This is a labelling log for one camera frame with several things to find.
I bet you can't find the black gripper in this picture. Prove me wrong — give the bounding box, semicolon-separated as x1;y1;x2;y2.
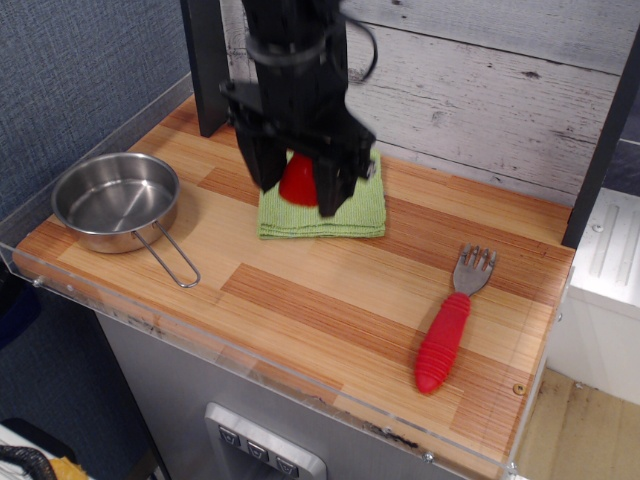
220;44;375;217

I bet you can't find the red plastic strawberry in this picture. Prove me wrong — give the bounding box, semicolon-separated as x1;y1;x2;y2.
279;152;318;207

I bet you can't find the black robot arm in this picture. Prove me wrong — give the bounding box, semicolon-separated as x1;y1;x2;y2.
220;1;375;217

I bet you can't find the folded green cloth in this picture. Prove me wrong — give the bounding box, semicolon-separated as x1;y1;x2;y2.
257;149;386;239

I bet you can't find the silver button panel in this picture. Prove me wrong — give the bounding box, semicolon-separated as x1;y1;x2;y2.
204;402;328;479

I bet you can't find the clear acrylic edge guard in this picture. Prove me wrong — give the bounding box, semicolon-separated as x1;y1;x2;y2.
10;100;573;479

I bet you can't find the yellow and black object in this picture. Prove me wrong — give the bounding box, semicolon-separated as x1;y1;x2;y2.
1;445;90;480

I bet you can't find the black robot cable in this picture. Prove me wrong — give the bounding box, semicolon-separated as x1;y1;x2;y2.
344;17;380;81

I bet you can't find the dark grey left post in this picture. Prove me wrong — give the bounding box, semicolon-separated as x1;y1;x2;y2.
180;0;229;137

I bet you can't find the dark grey post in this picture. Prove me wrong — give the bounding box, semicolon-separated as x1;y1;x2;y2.
561;31;639;249
180;0;229;137

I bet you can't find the steel pan with wire handle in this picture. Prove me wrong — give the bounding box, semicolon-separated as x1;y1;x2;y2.
51;152;201;288

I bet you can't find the fork with red handle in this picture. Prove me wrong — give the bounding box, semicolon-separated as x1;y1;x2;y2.
414;244;497;394

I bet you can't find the dark grey right post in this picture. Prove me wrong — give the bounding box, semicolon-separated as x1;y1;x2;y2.
561;31;639;249

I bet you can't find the white aluminium rail block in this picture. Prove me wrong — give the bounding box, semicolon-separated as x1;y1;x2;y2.
547;188;639;404

